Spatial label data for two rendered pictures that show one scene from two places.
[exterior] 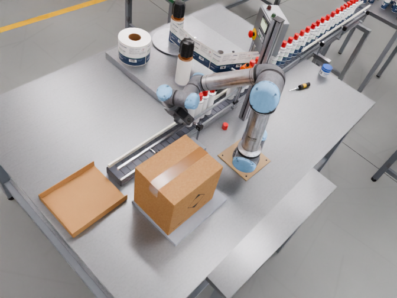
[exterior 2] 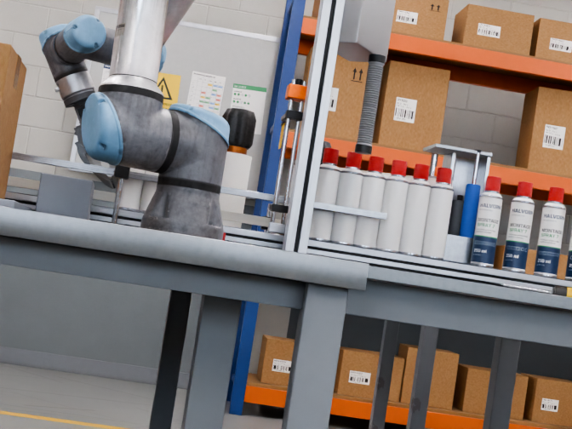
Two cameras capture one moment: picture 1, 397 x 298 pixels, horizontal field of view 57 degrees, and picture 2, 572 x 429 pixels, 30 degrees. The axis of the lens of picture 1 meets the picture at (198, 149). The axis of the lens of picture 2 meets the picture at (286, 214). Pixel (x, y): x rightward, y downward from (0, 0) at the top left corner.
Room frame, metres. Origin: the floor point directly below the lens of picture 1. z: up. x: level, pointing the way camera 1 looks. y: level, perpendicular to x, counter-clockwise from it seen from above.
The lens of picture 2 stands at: (0.19, -1.87, 0.79)
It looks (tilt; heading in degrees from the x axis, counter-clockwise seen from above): 3 degrees up; 50
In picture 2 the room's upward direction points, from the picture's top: 9 degrees clockwise
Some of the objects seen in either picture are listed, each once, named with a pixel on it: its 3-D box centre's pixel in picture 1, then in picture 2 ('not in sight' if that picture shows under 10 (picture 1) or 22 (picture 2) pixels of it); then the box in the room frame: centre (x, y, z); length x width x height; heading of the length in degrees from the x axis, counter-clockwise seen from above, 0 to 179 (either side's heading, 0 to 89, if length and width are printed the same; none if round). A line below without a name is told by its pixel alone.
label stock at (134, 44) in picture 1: (134, 47); not in sight; (1.88, 0.55, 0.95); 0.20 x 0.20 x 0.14
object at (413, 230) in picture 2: not in sight; (415, 209); (1.94, -0.25, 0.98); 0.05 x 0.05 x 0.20
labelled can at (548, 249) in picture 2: (286, 50); (551, 232); (2.20, -0.42, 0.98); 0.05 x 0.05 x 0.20
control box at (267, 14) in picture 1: (269, 30); (357, 8); (1.71, -0.20, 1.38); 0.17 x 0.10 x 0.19; 22
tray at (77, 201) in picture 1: (84, 196); not in sight; (0.82, 0.46, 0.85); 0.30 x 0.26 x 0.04; 147
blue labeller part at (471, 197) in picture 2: not in sight; (468, 220); (2.08, -0.28, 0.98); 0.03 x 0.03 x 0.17
